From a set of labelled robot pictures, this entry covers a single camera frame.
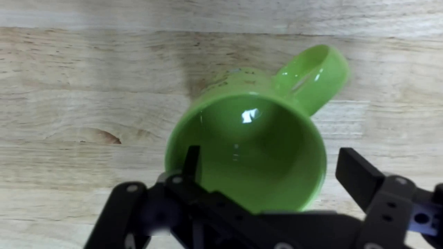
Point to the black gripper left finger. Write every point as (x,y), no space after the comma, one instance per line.
(185,212)

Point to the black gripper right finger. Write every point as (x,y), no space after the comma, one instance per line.
(392,208)

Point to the yellow-green printed mug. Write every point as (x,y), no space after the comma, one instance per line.
(258,153)

